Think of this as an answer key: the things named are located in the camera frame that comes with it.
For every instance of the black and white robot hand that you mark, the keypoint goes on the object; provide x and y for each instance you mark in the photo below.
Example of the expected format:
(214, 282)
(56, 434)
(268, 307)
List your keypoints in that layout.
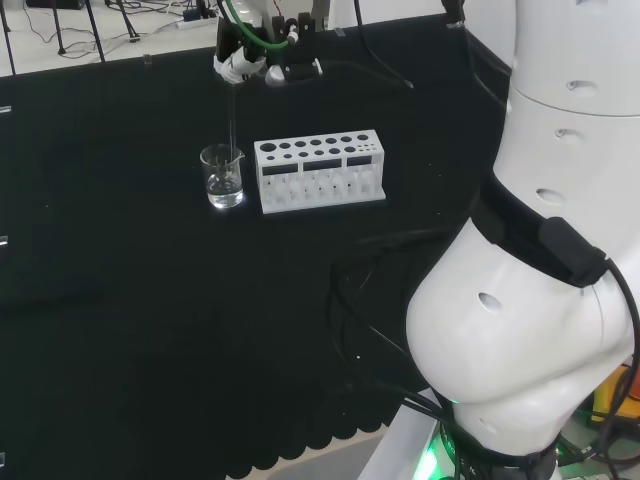
(295, 55)

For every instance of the clear glass rod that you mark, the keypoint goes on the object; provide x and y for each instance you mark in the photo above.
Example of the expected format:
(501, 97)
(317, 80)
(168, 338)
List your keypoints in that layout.
(232, 120)

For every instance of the white test tube rack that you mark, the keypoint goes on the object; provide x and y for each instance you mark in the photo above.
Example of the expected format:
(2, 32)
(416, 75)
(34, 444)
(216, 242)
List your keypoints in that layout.
(320, 175)

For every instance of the clear glass beaker with liquid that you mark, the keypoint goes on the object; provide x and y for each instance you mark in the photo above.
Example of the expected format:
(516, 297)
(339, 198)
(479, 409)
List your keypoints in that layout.
(224, 190)

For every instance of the white power strip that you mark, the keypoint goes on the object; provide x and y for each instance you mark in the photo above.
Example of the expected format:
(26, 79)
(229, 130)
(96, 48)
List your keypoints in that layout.
(200, 19)

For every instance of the black tripod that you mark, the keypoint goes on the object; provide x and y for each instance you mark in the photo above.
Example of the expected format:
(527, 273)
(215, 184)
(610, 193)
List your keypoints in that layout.
(131, 27)
(95, 35)

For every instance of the black bench cloth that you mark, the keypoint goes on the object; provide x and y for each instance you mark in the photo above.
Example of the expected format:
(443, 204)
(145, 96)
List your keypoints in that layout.
(150, 300)

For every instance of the yellow stop button box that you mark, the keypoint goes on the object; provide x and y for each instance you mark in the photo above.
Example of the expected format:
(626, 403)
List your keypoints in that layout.
(607, 400)

